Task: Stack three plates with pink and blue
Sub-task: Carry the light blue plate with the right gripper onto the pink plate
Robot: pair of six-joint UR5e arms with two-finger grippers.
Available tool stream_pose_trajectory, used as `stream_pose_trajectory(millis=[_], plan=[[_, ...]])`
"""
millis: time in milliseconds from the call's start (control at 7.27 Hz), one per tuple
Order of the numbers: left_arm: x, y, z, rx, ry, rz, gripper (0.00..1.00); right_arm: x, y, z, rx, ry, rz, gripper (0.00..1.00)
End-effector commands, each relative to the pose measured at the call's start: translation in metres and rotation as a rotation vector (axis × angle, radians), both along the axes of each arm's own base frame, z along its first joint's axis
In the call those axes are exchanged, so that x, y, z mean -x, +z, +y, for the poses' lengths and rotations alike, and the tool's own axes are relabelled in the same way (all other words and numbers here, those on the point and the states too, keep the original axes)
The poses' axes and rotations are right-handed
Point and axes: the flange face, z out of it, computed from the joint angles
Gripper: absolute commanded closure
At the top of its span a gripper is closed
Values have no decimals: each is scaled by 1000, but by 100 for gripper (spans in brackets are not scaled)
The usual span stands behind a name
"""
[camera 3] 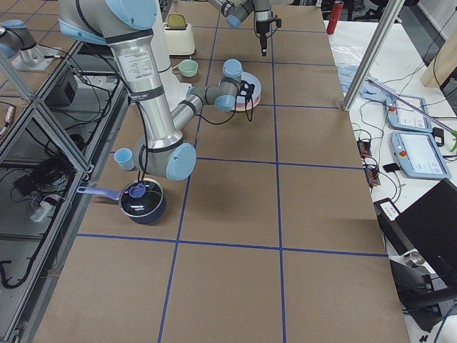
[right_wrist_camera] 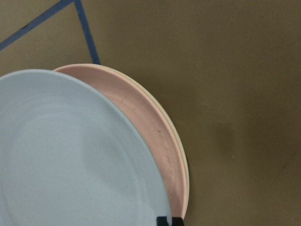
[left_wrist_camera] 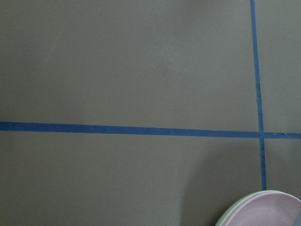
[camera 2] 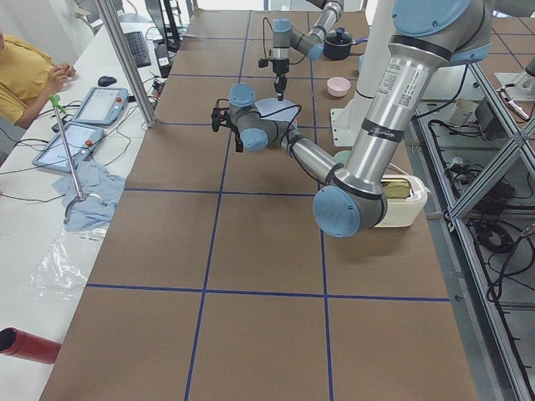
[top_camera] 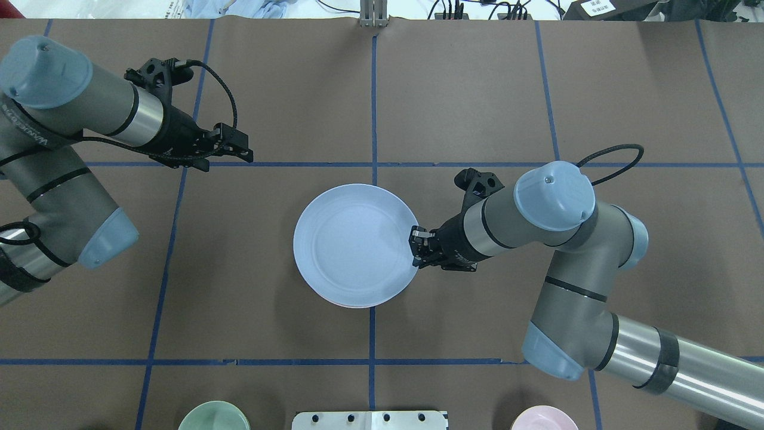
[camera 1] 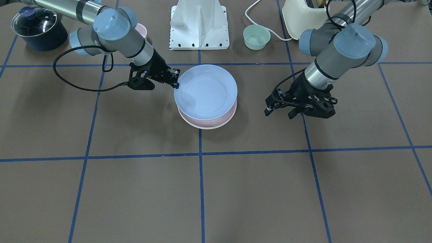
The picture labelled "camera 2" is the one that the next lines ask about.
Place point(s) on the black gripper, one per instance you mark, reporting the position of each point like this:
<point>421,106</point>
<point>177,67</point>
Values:
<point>278,68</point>
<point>237,139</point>

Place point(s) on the blue plate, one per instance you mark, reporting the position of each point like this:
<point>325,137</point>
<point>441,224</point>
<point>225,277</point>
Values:
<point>273,110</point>

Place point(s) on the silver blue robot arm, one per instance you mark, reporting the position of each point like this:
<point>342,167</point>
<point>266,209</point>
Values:
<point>428,35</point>
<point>310,45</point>

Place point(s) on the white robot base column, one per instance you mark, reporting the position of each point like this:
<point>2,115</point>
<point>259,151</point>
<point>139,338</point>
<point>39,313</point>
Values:
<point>346,122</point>

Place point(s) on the pink bowl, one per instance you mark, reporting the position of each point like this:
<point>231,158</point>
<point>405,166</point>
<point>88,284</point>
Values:
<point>338,86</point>

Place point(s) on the dark blue pot with lid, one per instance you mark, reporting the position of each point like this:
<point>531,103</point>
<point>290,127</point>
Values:
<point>338,44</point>

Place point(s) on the green bowl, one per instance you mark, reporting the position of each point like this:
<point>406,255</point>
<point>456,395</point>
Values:
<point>342,156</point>

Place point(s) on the black power adapter box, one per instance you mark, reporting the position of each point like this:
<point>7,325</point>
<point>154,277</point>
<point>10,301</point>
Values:
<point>163,60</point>

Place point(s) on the upper teach pendant tablet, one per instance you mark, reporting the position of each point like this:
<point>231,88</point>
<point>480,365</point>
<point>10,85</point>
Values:
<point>102,106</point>

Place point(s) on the light blue cloth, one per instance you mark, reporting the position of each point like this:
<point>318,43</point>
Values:
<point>102,189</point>

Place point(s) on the black keyboard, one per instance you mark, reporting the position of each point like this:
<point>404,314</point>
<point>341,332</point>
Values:
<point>138,48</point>

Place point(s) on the toast slice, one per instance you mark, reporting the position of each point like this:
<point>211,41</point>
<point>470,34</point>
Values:
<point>396,189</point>

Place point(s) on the black computer mouse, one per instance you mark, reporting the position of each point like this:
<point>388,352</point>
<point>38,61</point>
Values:
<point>105,81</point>

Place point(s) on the white toaster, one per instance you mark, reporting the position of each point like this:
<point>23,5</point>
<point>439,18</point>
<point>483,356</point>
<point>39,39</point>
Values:
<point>403,212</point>

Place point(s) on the metal grabber stick green tip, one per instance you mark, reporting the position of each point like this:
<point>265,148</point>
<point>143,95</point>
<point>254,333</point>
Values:
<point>80,195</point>

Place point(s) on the clear plastic bag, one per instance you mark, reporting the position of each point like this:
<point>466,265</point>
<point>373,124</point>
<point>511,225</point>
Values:
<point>62,274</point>

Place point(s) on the person in yellow shirt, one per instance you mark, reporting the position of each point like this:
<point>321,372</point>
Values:
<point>28,78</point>

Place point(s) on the red cylinder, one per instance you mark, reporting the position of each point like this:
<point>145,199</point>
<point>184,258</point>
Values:
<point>19,344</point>

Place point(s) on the aluminium frame post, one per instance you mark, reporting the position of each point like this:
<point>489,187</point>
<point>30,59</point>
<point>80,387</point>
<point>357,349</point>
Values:
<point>122,50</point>

